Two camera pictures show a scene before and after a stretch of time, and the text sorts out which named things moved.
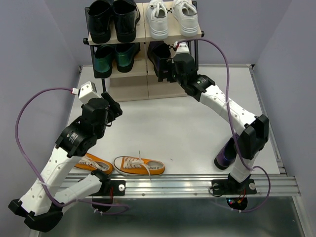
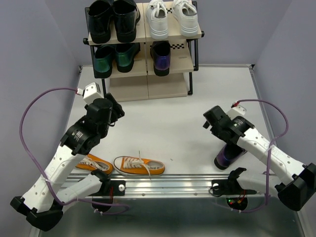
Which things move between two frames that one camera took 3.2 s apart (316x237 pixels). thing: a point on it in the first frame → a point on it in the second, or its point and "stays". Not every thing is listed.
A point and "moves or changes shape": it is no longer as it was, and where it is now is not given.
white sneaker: (186, 13) stays
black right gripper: (166, 64) → (206, 125)
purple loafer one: (157, 50) moves or changes shape
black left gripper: (115, 109) stays
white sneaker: (157, 15) stays
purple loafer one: (227, 155) stays
